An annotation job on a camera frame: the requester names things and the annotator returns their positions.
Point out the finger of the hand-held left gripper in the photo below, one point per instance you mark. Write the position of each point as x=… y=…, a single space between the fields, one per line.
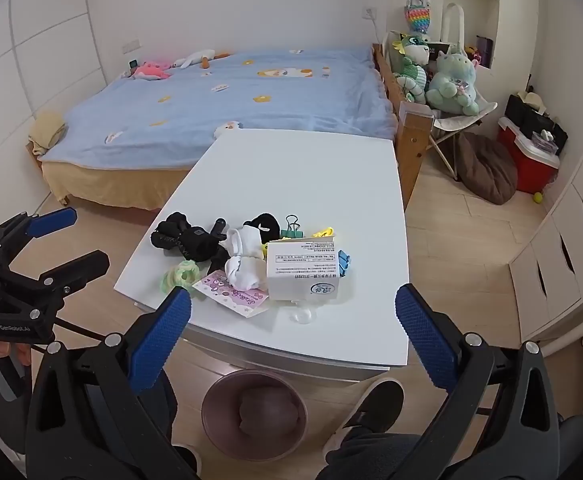
x=71 y=272
x=51 y=221

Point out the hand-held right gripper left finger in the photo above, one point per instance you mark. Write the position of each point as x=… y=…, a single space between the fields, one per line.
x=164 y=340

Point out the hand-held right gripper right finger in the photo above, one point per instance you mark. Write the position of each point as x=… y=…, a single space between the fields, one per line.
x=426 y=335

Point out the green tape roll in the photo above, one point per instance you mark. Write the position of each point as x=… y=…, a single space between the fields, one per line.
x=179 y=277

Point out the pink printed card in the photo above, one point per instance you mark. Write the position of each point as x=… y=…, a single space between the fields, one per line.
x=236 y=302

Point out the pink plastic bin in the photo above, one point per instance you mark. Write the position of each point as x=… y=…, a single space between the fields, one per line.
x=221 y=410

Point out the black cloth bundle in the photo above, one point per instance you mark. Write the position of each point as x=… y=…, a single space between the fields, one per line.
x=181 y=240

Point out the white sock bundle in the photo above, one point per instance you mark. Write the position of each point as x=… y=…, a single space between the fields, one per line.
x=244 y=270

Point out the blue plastic clip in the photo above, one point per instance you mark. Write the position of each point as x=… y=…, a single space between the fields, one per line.
x=345 y=262

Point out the clear suction cup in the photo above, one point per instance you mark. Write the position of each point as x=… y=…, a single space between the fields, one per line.
x=303 y=315

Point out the black Y-shaped pipe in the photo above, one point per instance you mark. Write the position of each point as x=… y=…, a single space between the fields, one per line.
x=219 y=226

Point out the yellow clothespin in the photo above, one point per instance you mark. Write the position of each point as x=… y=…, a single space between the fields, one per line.
x=321 y=234
x=264 y=251

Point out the white cardboard box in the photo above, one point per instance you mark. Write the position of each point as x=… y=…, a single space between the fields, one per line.
x=301 y=270

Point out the green binder clip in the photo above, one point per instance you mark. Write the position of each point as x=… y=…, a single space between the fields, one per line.
x=291 y=232

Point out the beige folded towel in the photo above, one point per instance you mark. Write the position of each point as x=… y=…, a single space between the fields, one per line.
x=46 y=130

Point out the black shoe white sole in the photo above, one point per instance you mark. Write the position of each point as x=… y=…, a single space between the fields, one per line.
x=371 y=410
x=184 y=447

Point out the white drawer cabinet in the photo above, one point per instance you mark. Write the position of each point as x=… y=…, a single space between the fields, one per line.
x=561 y=255

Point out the brown bean bag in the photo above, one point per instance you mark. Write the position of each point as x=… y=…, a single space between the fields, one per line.
x=486 y=167

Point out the pink plush toy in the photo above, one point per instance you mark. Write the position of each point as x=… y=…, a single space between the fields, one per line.
x=151 y=71

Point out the wooden bed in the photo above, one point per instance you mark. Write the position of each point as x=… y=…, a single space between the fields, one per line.
x=411 y=150

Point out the red cooler box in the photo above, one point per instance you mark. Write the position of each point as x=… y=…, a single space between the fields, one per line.
x=531 y=170

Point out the blue printed blanket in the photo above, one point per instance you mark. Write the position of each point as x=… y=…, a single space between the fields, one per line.
x=221 y=100

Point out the white folding chair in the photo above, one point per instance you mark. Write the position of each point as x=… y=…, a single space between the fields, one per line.
x=464 y=122

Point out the white goose plush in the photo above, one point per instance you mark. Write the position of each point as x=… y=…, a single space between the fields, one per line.
x=196 y=57

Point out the clear plastic box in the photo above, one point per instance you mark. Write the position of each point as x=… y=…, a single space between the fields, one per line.
x=416 y=112

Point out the black bag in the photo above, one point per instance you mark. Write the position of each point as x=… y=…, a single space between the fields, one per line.
x=526 y=115

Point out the light green dinosaur plush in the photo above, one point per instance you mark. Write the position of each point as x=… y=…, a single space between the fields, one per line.
x=451 y=82

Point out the beige hat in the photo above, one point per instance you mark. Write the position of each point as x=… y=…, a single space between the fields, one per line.
x=531 y=99

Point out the green dragon plush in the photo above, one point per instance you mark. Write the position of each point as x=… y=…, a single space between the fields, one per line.
x=411 y=67

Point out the black card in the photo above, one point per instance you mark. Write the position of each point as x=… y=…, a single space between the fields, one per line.
x=439 y=48

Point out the purple box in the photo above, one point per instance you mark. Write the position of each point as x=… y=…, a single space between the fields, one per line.
x=485 y=51

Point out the white arched tube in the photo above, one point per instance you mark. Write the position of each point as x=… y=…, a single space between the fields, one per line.
x=445 y=20

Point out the wall switch panel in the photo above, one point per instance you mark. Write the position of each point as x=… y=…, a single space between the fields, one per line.
x=130 y=47

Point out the white wall socket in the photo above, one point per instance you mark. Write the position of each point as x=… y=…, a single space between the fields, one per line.
x=371 y=12

